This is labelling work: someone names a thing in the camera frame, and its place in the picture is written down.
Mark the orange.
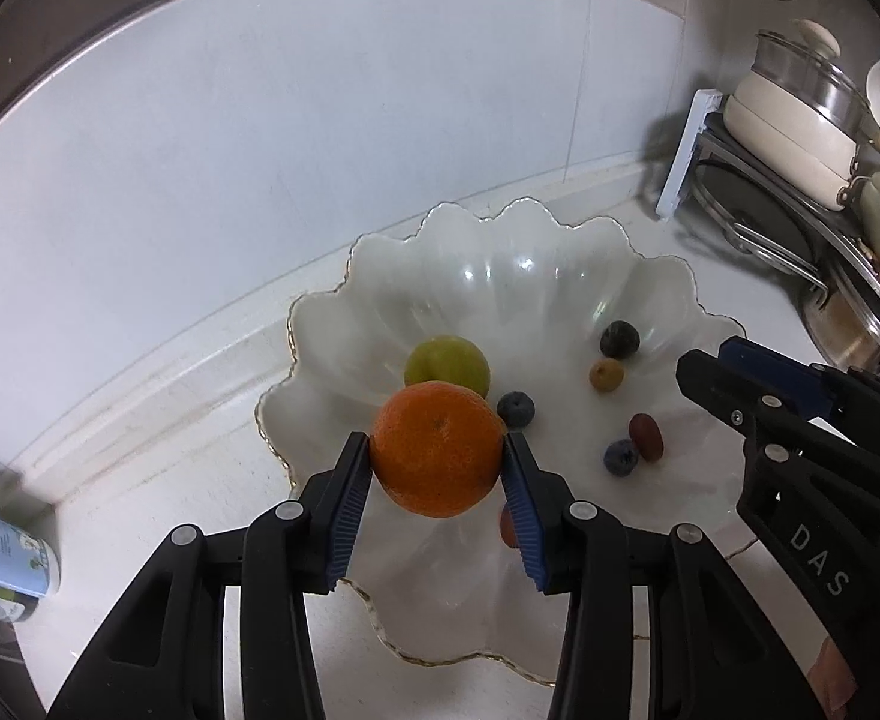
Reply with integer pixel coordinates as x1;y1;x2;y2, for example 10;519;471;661
370;381;507;518

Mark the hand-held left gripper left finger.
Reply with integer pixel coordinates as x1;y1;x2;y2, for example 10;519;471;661
46;431;372;720

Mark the white pump bottle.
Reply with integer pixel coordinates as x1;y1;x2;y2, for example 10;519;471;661
0;499;62;599

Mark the white and grey rack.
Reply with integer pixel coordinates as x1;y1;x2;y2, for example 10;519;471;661
656;90;880;361

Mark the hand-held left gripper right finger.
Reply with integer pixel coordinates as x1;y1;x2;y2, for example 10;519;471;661
503;431;823;720

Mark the dark round plum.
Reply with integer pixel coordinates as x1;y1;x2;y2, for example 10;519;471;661
599;320;642;359

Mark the person's right hand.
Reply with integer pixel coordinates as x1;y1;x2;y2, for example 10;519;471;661
807;637;861;720

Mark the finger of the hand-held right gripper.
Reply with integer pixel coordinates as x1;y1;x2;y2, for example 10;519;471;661
717;337;880;458
675;349;880;511

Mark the white scalloped bowl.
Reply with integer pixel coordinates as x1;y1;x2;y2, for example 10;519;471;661
254;196;759;687

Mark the green round fruit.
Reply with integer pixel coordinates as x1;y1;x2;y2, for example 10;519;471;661
404;335;492;406

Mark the small yellow-brown longan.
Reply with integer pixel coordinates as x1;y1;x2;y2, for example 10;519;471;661
588;358;627;395

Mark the cream pot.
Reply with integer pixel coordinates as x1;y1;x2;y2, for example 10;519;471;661
732;79;872;166

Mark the blueberry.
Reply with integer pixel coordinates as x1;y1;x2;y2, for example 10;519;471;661
603;439;641;477
497;391;537;428

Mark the flat pot lid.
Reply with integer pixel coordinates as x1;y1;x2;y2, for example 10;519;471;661
690;161;819;293

